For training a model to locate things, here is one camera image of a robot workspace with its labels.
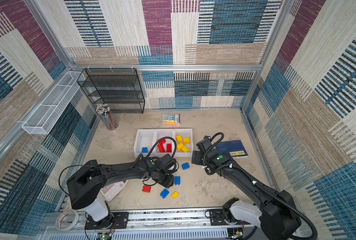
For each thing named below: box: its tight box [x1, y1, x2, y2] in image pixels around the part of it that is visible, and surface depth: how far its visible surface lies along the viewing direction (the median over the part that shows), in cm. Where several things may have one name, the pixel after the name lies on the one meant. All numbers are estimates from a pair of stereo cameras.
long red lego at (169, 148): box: [166, 143, 173, 153], surface depth 99 cm
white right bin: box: [173, 128, 194, 158], surface depth 101 cm
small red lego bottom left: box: [142, 185, 152, 193], surface depth 85 cm
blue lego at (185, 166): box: [181, 162, 190, 170], surface depth 93 cm
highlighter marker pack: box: [162, 114, 181, 125], surface depth 114 cm
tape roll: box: [55, 209, 79, 232], surface depth 76 cm
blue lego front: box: [160, 188, 170, 199], surface depth 83 cm
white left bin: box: [133, 129, 158, 158], surface depth 100 cm
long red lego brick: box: [157, 141, 166, 153], surface depth 98 cm
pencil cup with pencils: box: [96, 104, 119, 131], surface depth 101 cm
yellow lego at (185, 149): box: [181, 145, 190, 153], surface depth 97 cm
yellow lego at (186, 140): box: [183, 137, 191, 145], surface depth 101 cm
